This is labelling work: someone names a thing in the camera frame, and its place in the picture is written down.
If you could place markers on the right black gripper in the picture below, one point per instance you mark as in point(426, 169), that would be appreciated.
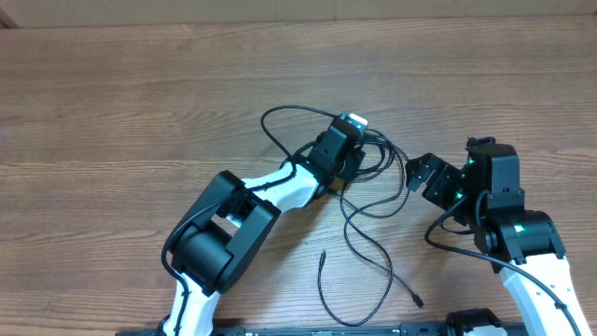
point(443, 176)

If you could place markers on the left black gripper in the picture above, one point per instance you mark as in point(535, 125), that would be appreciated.
point(354, 160)

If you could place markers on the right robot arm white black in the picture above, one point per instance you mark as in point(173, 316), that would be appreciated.
point(523, 246)

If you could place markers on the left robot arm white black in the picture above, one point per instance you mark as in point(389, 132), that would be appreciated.
point(218, 237)

